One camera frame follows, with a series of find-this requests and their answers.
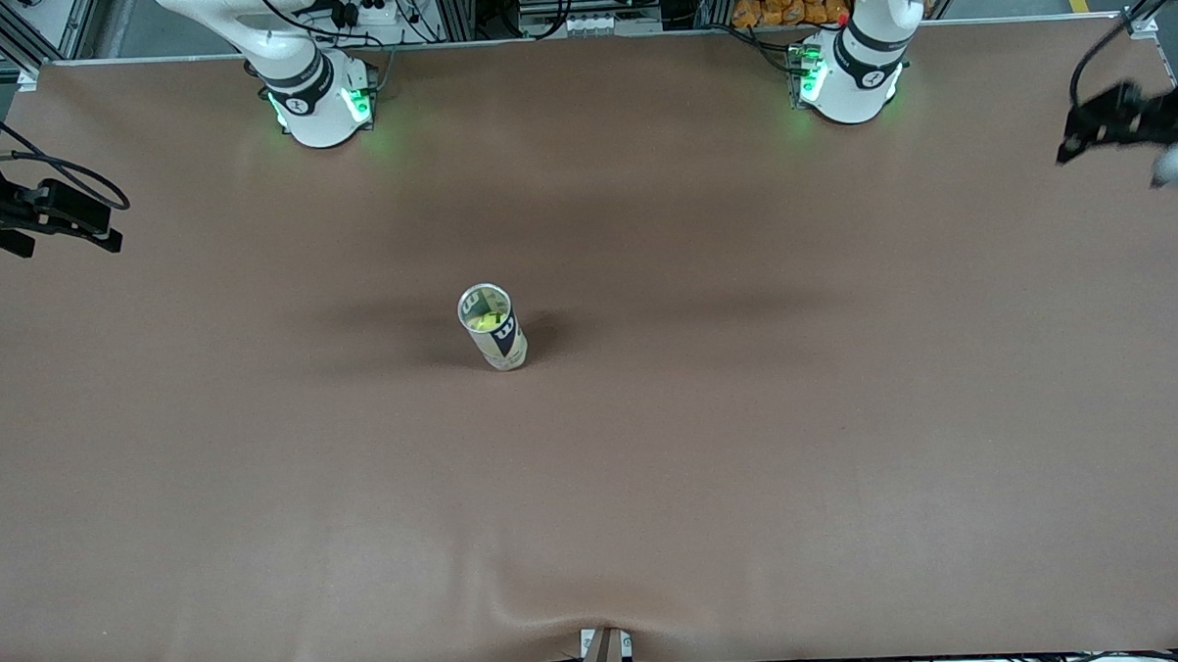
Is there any white blue tennis ball can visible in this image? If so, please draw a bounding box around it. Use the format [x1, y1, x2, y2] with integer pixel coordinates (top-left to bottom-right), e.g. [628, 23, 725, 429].
[456, 281, 530, 374]

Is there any grey electronics box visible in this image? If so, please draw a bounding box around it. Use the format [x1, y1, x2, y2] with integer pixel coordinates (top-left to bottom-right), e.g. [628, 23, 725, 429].
[517, 0, 668, 40]

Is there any white power strip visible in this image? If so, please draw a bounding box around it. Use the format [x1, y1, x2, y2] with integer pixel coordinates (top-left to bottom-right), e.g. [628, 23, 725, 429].
[338, 0, 412, 27]

